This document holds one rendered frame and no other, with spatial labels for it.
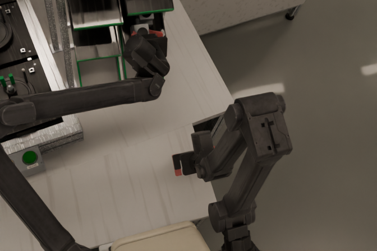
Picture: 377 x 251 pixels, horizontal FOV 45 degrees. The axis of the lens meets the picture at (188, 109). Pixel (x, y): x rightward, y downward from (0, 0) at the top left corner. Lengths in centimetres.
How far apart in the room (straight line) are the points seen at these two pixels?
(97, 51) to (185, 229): 61
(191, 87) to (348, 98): 152
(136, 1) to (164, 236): 63
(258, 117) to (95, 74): 78
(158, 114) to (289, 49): 158
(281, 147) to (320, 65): 224
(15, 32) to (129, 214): 75
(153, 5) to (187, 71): 54
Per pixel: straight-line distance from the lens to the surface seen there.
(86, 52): 141
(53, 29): 172
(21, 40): 173
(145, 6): 131
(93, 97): 107
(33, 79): 164
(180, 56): 183
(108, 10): 129
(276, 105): 91
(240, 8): 273
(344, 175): 285
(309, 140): 283
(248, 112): 89
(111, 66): 155
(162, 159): 163
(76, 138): 161
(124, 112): 169
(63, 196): 159
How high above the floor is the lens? 239
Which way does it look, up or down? 63 degrees down
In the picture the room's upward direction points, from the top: 21 degrees clockwise
